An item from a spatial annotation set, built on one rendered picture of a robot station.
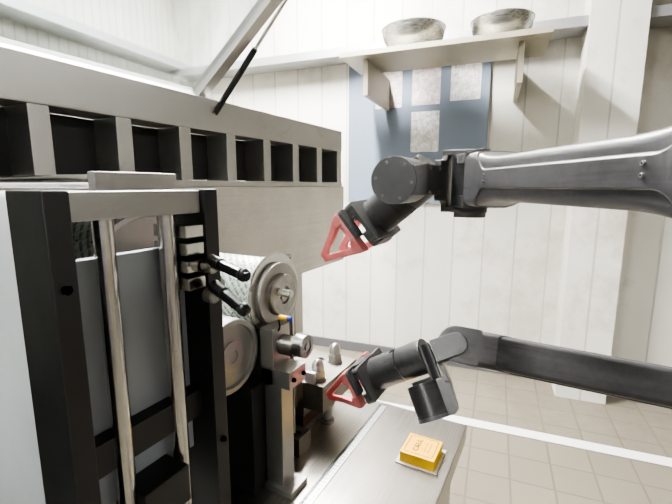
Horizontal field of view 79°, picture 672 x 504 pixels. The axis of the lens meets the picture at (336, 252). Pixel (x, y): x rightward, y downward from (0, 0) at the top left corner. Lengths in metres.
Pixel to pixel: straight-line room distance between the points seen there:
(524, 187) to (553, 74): 2.94
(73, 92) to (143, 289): 0.54
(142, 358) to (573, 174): 0.40
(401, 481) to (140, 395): 0.56
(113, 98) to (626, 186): 0.85
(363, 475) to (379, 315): 2.71
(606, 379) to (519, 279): 2.63
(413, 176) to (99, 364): 0.36
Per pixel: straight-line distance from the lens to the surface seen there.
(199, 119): 1.07
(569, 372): 0.70
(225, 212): 1.10
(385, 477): 0.88
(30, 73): 0.87
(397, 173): 0.49
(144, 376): 0.45
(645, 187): 0.29
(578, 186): 0.33
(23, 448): 0.70
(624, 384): 0.71
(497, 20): 2.75
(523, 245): 3.26
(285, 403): 0.76
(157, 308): 0.44
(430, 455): 0.90
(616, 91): 3.10
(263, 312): 0.71
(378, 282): 3.44
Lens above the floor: 1.44
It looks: 9 degrees down
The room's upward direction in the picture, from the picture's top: straight up
